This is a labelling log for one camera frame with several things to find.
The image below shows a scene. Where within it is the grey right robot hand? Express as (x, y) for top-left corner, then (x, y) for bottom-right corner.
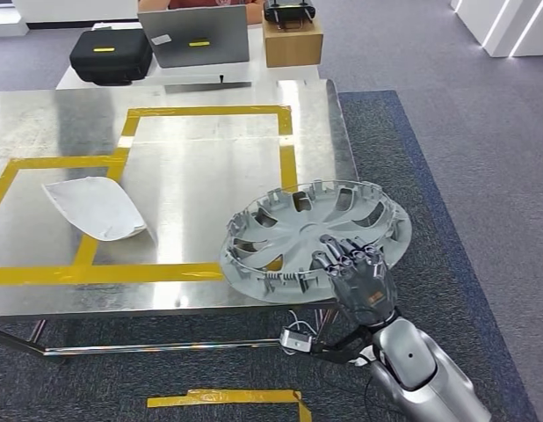
(310, 234), (399, 327)

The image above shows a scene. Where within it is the grey plastic wheel hubcap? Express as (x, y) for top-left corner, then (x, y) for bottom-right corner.
(218, 178), (413, 306)

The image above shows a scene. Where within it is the steel workbench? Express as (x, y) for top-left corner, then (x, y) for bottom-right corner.
(0, 78), (359, 358)

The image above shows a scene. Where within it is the yellow floor tape strip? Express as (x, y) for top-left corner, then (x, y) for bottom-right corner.
(147, 388), (313, 422)

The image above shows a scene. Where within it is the brown cardboard box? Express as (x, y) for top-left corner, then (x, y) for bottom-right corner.
(261, 14), (324, 69)

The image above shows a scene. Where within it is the black remote controller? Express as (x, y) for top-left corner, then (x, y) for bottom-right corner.
(262, 0), (317, 30)

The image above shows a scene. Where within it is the grey laptop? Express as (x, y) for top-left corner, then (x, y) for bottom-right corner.
(137, 4), (250, 69)

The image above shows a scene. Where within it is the white curved plastic panel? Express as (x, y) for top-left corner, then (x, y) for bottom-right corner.
(42, 175), (148, 243)

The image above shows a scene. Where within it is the black carrying case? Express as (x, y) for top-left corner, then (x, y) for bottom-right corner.
(69, 27), (153, 87)

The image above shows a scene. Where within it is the white low platform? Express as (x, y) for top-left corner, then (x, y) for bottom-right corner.
(0, 5), (30, 38)

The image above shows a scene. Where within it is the white power cable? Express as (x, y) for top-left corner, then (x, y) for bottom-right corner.
(282, 309), (325, 358)

